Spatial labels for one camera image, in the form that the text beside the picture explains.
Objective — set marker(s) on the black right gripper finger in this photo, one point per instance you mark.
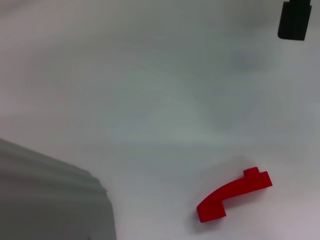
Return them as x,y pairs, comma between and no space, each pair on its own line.
295,20

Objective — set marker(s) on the dark red brick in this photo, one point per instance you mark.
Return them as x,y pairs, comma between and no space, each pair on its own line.
237,186

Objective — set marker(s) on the grey-green perforated storage bin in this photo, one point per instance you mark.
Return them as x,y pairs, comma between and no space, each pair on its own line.
50,200

